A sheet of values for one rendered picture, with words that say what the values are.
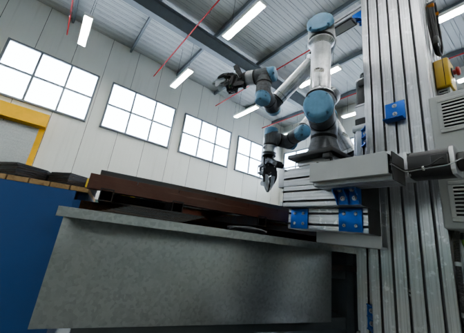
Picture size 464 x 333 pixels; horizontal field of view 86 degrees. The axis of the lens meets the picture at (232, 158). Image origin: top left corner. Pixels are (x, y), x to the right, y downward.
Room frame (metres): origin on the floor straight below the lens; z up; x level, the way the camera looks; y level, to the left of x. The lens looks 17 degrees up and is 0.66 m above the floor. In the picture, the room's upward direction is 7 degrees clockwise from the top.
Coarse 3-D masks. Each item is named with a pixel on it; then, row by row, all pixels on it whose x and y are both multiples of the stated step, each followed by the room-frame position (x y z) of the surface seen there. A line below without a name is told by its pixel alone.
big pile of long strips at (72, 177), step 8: (0, 168) 1.15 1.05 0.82; (8, 168) 1.12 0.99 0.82; (16, 168) 1.10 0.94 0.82; (24, 168) 1.13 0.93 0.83; (32, 168) 1.16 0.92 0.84; (24, 176) 1.15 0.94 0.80; (32, 176) 1.18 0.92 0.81; (40, 176) 1.21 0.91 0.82; (48, 176) 1.27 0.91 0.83; (56, 176) 1.22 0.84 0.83; (64, 176) 1.20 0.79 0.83; (72, 176) 1.21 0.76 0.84; (80, 176) 1.25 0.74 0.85; (72, 184) 1.21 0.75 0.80; (80, 184) 1.25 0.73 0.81; (96, 192) 1.80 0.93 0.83
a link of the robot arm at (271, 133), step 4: (268, 128) 1.26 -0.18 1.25; (272, 128) 1.25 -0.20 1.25; (276, 128) 1.27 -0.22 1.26; (264, 132) 1.28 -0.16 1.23; (268, 132) 1.25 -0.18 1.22; (272, 132) 1.25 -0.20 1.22; (276, 132) 1.26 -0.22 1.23; (264, 136) 1.27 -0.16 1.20; (268, 136) 1.25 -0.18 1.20; (272, 136) 1.25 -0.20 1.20; (276, 136) 1.25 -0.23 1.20; (280, 136) 1.26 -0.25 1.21; (264, 140) 1.27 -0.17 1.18; (268, 140) 1.25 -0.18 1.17; (272, 140) 1.25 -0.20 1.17; (276, 140) 1.26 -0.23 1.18; (280, 140) 1.27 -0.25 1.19; (264, 144) 1.29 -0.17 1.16; (276, 144) 1.27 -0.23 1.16
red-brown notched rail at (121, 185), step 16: (96, 176) 0.99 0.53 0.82; (112, 192) 1.03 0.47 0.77; (128, 192) 1.04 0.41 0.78; (144, 192) 1.07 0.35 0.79; (160, 192) 1.09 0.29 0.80; (176, 192) 1.12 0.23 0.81; (208, 208) 1.19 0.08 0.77; (224, 208) 1.22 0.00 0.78; (240, 208) 1.26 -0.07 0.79; (256, 208) 1.29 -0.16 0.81; (272, 208) 1.33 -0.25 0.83
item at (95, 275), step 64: (64, 256) 0.94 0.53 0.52; (128, 256) 1.03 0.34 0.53; (192, 256) 1.13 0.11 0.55; (256, 256) 1.26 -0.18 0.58; (320, 256) 1.42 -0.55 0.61; (64, 320) 0.96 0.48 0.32; (128, 320) 1.05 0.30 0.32; (192, 320) 1.15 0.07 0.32; (256, 320) 1.27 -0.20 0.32; (320, 320) 1.43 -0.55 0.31
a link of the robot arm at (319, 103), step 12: (324, 12) 0.86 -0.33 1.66; (312, 24) 0.88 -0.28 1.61; (324, 24) 0.85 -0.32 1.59; (312, 36) 0.90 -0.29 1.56; (324, 36) 0.87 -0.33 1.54; (312, 48) 0.92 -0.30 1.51; (324, 48) 0.88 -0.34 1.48; (312, 60) 0.91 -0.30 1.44; (324, 60) 0.88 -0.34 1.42; (312, 72) 0.91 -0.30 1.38; (324, 72) 0.88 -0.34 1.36; (312, 84) 0.91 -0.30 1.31; (324, 84) 0.88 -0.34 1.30; (312, 96) 0.87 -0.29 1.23; (324, 96) 0.85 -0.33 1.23; (312, 108) 0.88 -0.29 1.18; (324, 108) 0.86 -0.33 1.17; (312, 120) 0.92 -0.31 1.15; (324, 120) 0.90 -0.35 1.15
